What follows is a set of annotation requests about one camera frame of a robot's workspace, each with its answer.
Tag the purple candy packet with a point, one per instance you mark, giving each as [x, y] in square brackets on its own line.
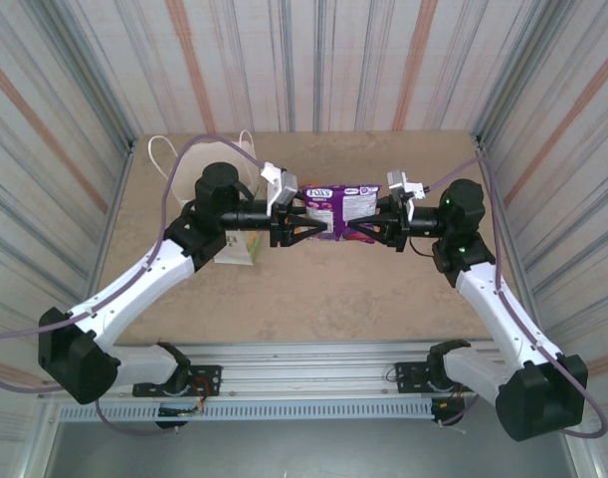
[343, 209]

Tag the white paper bag green print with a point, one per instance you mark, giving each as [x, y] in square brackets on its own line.
[219, 152]

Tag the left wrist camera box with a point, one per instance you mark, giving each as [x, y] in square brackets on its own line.
[286, 186]

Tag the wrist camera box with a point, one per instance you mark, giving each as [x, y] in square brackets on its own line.
[286, 186]
[400, 181]

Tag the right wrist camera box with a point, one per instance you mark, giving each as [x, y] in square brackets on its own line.
[400, 181]

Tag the aluminium rail frame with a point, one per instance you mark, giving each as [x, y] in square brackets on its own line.
[303, 368]

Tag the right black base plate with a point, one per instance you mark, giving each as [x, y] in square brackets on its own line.
[408, 373]

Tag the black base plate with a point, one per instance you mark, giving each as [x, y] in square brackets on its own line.
[408, 373]
[209, 373]

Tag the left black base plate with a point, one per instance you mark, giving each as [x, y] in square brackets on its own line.
[209, 373]

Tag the black box under duct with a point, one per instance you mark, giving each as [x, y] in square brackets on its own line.
[171, 424]
[448, 410]

